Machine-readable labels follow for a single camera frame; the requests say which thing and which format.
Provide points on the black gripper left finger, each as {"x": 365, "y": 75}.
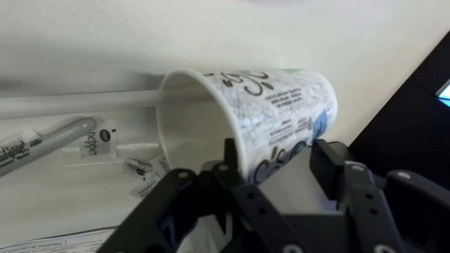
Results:
{"x": 198, "y": 210}

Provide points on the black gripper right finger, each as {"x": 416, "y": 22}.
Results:
{"x": 389, "y": 210}

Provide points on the white printed paper cup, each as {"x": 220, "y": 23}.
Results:
{"x": 262, "y": 112}

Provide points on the white sugar packet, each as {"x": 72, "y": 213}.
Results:
{"x": 148, "y": 175}
{"x": 96, "y": 140}

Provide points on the dark monitor screen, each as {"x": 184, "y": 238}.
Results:
{"x": 413, "y": 120}

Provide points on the black marker pen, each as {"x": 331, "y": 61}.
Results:
{"x": 43, "y": 141}

